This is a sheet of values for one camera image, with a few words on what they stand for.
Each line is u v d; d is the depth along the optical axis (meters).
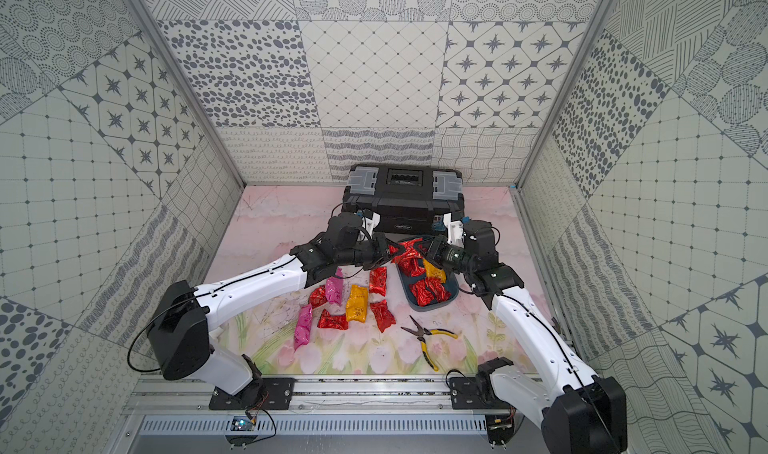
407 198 0.94
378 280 0.93
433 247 0.70
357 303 0.86
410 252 0.76
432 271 0.93
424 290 0.90
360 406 0.73
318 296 0.88
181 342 0.42
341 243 0.60
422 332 0.84
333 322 0.84
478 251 0.58
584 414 0.37
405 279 0.92
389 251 0.74
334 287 0.87
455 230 0.71
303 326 0.82
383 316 0.84
